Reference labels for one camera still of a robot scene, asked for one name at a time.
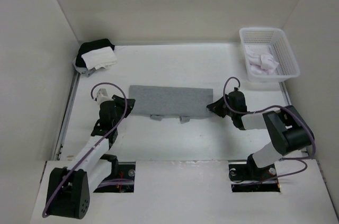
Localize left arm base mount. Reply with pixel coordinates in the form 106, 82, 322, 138
94, 162, 136, 193

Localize folded white tank top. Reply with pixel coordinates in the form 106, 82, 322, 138
81, 47, 118, 70

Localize white plastic basket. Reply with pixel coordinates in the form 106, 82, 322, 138
239, 28, 300, 82

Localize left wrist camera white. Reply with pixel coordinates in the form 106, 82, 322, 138
95, 88, 111, 105

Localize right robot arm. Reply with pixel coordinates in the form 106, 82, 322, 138
207, 88, 315, 180

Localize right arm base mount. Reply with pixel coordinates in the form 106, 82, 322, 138
228, 162, 280, 193

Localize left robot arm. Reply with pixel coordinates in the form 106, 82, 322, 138
42, 92, 135, 219

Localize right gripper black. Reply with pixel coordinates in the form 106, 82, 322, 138
207, 94, 235, 118

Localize grey tank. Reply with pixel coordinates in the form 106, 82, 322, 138
129, 85, 213, 123
73, 59, 96, 77

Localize folded grey tank top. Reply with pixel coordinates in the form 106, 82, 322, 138
73, 59, 96, 77

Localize folded black tank top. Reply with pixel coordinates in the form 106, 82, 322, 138
75, 39, 115, 68

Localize pale pink clothes in basket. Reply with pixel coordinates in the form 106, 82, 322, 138
246, 47, 279, 75

